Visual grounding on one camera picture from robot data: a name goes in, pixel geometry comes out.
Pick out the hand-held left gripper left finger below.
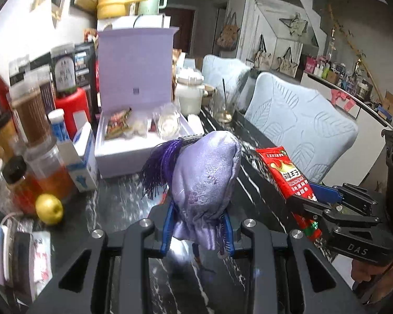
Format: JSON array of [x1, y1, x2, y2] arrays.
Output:
[[26, 199, 176, 314]]

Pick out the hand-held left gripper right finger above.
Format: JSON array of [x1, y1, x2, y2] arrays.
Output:
[[221, 214, 357, 314]]

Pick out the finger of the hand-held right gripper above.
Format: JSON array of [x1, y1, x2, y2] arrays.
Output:
[[286, 194, 382, 236], [309, 181, 379, 215]]

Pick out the red snack packet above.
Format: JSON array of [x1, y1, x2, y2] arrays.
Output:
[[255, 146, 324, 240]]

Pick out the purple satin pouch with tassel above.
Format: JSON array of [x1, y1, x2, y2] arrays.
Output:
[[140, 130, 242, 273]]

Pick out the clear zip bag white contents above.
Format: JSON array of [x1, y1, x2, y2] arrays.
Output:
[[131, 115, 152, 138]]

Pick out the lilac gift box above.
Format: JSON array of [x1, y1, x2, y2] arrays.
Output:
[[94, 27, 204, 179]]

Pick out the person's right hand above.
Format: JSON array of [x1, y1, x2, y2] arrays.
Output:
[[351, 258, 393, 298]]

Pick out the light blue chair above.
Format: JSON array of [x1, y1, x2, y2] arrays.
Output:
[[201, 54, 252, 105], [244, 72, 360, 184]]

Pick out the pink cloth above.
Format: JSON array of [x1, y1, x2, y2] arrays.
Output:
[[330, 89, 353, 112]]

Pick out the blue white milk carton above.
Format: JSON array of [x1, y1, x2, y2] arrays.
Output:
[[57, 121, 99, 193]]

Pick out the clear packet round white item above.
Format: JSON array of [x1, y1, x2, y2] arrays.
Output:
[[152, 104, 181, 139]]

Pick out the cardboard box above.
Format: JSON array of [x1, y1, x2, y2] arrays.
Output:
[[383, 91, 393, 116]]

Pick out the colourful snack packet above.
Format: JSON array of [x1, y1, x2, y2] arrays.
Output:
[[105, 107, 134, 139]]

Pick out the row of bottles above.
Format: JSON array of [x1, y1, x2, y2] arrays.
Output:
[[306, 54, 375, 100]]

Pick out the yellow round fruit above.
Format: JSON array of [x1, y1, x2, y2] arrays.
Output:
[[35, 193, 64, 226]]

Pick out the orange clear jar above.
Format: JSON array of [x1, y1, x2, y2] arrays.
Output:
[[24, 142, 75, 201]]

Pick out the clear glass cup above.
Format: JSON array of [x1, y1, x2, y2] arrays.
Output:
[[212, 87, 238, 124]]

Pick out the printed tissue packet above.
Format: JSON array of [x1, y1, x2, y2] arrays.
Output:
[[31, 231, 53, 282]]

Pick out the cream jar with gold band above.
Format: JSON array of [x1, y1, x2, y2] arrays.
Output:
[[175, 68, 206, 116]]

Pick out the blue white tube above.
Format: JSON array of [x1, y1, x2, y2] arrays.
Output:
[[48, 109, 70, 142]]

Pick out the red container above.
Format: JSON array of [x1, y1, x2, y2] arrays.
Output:
[[54, 88, 93, 141]]

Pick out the black cap bottle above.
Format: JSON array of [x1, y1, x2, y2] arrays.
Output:
[[2, 156, 38, 215]]

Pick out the brown paper bag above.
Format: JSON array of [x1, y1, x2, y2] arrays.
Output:
[[171, 48, 187, 82]]

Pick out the brown jar clear lid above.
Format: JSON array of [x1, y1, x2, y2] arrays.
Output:
[[7, 80, 53, 146]]

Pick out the white cabinet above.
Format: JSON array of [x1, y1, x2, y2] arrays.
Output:
[[237, 0, 318, 72]]

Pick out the black printed packet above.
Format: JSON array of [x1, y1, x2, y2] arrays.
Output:
[[74, 42, 98, 118]]

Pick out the brown tote bag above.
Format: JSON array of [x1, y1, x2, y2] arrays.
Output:
[[216, 13, 239, 52]]

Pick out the black label canister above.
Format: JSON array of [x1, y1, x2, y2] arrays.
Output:
[[50, 43, 78, 98]]

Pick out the dark jar gold lid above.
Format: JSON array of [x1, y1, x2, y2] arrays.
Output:
[[0, 111, 18, 164]]

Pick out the green mug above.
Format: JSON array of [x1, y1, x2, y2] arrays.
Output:
[[140, 0, 169, 16]]

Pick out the yellow pot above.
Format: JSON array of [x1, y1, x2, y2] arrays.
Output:
[[97, 0, 148, 20]]

